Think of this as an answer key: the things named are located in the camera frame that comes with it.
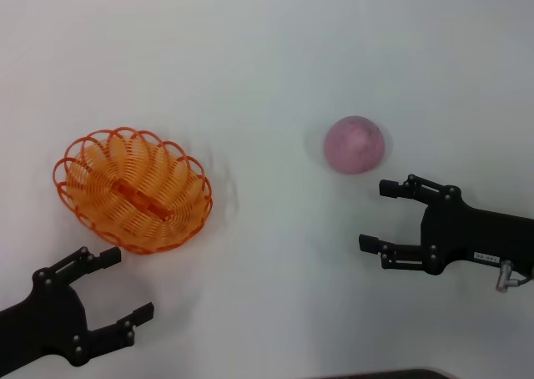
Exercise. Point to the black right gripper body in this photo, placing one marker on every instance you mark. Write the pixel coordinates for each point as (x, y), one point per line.
(467, 233)

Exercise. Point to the orange plastic woven basket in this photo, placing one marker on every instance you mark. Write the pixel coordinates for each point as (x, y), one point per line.
(139, 199)

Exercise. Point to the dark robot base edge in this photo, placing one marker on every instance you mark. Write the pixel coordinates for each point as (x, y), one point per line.
(396, 374)

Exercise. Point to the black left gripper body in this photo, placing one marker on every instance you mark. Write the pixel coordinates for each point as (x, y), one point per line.
(46, 316)

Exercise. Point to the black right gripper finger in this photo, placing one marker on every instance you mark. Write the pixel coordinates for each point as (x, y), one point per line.
(417, 189)
(400, 256)

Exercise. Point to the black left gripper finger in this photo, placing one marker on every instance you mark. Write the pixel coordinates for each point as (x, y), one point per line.
(89, 260)
(112, 333)

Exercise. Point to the pink peach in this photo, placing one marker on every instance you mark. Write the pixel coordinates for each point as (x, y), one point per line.
(354, 145)

